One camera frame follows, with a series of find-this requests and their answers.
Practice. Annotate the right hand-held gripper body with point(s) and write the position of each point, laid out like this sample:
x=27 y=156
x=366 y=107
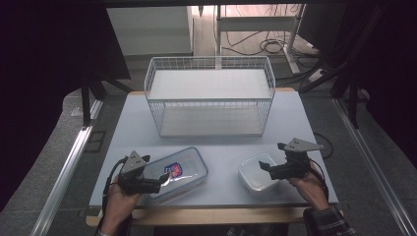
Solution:
x=296 y=164

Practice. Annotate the white power strip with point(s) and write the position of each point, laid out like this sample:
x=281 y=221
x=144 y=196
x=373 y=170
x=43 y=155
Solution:
x=316 y=75

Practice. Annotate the black metal stand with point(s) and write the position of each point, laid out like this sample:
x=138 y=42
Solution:
x=86 y=105
x=353 y=105

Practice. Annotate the small white plastic container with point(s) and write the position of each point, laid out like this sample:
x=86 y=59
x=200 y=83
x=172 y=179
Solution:
x=254 y=178

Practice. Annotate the person's right hand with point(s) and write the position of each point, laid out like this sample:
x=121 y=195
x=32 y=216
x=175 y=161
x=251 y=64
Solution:
x=309 y=191

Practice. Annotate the white cabinet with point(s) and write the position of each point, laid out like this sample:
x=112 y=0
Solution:
x=147 y=29

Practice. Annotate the black curtain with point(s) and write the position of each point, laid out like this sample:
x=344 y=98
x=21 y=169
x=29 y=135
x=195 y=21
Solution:
x=32 y=82
x=393 y=65

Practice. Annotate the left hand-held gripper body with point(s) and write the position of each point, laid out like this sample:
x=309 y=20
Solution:
x=132 y=164

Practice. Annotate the white desk frame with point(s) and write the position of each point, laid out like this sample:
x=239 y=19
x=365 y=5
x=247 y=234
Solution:
x=255 y=23

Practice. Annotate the person's left hand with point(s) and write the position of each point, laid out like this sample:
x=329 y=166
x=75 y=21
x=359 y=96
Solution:
x=118 y=206

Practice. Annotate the aluminium rail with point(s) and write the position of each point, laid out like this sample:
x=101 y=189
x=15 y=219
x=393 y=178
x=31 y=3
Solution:
x=65 y=177
x=369 y=157

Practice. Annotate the black floor grate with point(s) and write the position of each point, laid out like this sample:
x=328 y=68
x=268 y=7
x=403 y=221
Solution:
x=95 y=141

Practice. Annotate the large clear blue-rimmed container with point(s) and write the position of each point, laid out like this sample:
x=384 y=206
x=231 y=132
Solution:
x=193 y=160

